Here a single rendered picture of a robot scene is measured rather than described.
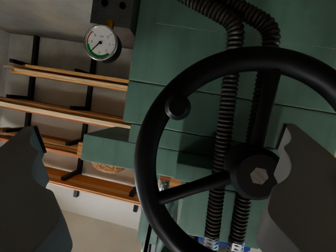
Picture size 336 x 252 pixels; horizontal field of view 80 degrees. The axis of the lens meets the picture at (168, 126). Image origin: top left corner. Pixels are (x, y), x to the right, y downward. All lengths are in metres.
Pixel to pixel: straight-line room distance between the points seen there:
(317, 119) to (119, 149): 0.41
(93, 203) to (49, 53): 2.48
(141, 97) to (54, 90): 3.33
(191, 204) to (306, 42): 0.37
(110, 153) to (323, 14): 0.50
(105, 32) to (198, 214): 0.35
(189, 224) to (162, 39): 0.35
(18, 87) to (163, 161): 3.83
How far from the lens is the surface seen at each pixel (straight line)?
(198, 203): 0.36
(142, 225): 0.90
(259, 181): 0.25
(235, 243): 0.39
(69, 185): 3.12
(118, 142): 0.45
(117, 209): 3.53
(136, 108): 0.43
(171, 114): 0.18
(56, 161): 3.80
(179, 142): 0.43
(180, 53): 0.44
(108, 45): 0.40
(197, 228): 0.38
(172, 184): 0.54
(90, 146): 0.48
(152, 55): 0.44
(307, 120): 0.49
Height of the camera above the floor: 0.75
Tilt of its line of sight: 5 degrees up
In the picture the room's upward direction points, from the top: 170 degrees counter-clockwise
